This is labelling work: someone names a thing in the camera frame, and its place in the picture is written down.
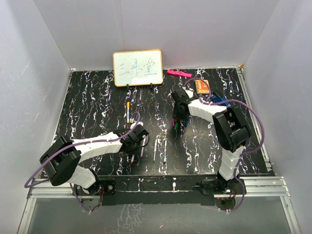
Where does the white pen yellow tip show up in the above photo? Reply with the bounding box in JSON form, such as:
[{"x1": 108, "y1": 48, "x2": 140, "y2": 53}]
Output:
[{"x1": 127, "y1": 107, "x2": 130, "y2": 124}]

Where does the white pen red tip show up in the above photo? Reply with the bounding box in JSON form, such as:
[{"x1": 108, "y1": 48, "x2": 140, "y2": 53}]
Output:
[{"x1": 130, "y1": 155, "x2": 135, "y2": 164}]

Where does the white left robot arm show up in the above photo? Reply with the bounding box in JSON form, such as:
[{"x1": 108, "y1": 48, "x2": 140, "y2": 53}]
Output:
[{"x1": 39, "y1": 123, "x2": 149, "y2": 195}]

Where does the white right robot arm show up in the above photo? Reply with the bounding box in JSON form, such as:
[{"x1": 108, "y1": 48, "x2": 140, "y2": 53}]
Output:
[{"x1": 171, "y1": 88, "x2": 252, "y2": 194}]

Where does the white pen purple tip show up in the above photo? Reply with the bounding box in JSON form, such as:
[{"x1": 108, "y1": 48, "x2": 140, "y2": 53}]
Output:
[{"x1": 140, "y1": 137, "x2": 148, "y2": 158}]

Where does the white pen green tip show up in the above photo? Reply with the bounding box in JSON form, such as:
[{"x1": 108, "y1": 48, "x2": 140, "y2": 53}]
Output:
[{"x1": 153, "y1": 138, "x2": 158, "y2": 163}]

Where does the white pen blue tip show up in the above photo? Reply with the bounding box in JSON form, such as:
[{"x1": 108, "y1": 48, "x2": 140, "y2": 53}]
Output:
[{"x1": 163, "y1": 139, "x2": 167, "y2": 164}]

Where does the orange spiral notebook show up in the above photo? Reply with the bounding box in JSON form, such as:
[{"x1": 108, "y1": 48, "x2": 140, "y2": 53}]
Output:
[{"x1": 195, "y1": 79, "x2": 210, "y2": 94}]

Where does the blue stapler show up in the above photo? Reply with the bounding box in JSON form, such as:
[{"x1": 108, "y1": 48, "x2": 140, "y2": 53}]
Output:
[{"x1": 212, "y1": 90, "x2": 231, "y2": 107}]

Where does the pink plastic clip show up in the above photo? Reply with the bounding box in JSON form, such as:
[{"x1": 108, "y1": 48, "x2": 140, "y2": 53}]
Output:
[{"x1": 167, "y1": 69, "x2": 192, "y2": 78}]

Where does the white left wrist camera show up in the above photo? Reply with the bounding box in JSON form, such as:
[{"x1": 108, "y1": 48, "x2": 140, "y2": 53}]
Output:
[{"x1": 129, "y1": 118, "x2": 139, "y2": 129}]

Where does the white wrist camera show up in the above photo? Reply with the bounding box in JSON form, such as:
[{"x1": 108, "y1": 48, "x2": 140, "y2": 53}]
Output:
[
  {"x1": 129, "y1": 118, "x2": 139, "y2": 129},
  {"x1": 185, "y1": 90, "x2": 194, "y2": 98}
]

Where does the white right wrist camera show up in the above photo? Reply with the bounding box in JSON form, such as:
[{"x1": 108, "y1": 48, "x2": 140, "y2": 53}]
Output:
[{"x1": 185, "y1": 90, "x2": 194, "y2": 98}]

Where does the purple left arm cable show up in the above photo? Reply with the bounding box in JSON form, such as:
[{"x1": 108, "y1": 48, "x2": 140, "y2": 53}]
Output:
[{"x1": 23, "y1": 112, "x2": 141, "y2": 213}]

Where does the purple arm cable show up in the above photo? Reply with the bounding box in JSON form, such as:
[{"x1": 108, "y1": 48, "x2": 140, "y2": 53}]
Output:
[
  {"x1": 23, "y1": 112, "x2": 141, "y2": 213},
  {"x1": 184, "y1": 77, "x2": 265, "y2": 212}
]

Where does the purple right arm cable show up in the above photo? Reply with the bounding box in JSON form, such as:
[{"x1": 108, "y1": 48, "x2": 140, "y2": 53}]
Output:
[{"x1": 184, "y1": 77, "x2": 265, "y2": 212}]

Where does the black front mounting rail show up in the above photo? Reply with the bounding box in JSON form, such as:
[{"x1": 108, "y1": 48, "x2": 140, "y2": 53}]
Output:
[{"x1": 99, "y1": 175, "x2": 222, "y2": 206}]

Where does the white board with yellow frame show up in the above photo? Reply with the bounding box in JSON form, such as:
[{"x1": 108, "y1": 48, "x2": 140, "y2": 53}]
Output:
[{"x1": 113, "y1": 49, "x2": 164, "y2": 87}]

